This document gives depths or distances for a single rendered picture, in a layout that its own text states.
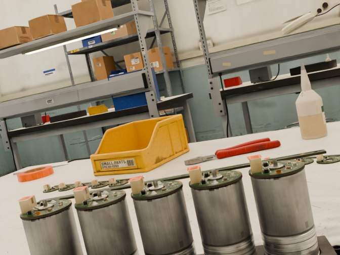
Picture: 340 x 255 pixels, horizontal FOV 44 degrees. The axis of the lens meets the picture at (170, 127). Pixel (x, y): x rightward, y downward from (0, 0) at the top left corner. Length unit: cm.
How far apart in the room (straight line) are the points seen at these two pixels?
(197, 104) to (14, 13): 280
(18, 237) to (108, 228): 23
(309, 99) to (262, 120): 418
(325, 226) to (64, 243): 16
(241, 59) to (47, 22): 144
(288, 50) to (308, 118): 195
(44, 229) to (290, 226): 11
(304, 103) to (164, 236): 41
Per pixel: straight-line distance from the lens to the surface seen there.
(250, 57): 255
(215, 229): 19
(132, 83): 281
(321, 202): 34
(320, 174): 41
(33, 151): 621
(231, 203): 19
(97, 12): 299
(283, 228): 19
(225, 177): 19
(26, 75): 609
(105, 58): 498
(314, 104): 58
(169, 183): 20
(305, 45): 251
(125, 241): 20
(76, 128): 317
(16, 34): 340
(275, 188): 19
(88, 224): 20
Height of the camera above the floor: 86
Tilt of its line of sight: 6 degrees down
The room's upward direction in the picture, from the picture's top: 12 degrees counter-clockwise
